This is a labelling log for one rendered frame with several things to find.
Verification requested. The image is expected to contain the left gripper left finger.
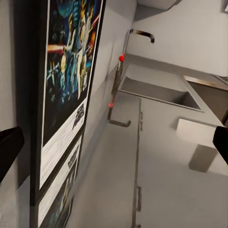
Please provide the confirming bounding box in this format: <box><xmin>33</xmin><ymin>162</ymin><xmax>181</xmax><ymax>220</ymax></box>
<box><xmin>0</xmin><ymin>126</ymin><xmax>25</xmax><ymax>184</ymax></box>

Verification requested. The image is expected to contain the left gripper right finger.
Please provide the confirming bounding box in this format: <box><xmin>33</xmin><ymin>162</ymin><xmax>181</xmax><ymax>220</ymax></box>
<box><xmin>212</xmin><ymin>126</ymin><xmax>228</xmax><ymax>165</ymax></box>

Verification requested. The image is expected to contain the poster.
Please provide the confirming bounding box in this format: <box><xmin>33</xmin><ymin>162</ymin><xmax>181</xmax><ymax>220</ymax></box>
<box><xmin>29</xmin><ymin>0</ymin><xmax>106</xmax><ymax>206</ymax></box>

